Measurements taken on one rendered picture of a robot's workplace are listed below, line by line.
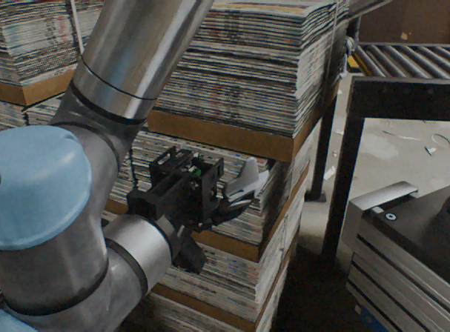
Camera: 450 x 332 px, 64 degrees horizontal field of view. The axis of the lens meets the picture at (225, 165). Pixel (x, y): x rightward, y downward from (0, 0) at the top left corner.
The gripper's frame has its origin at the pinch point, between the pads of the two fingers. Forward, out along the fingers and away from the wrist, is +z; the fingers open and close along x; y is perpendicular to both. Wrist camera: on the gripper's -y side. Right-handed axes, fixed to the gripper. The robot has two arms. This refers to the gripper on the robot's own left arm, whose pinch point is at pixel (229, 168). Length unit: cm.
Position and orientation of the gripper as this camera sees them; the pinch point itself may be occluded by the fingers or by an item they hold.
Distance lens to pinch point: 53.9
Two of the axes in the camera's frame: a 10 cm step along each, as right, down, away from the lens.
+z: 4.5, -4.6, 7.7
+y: 0.0, -8.6, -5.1
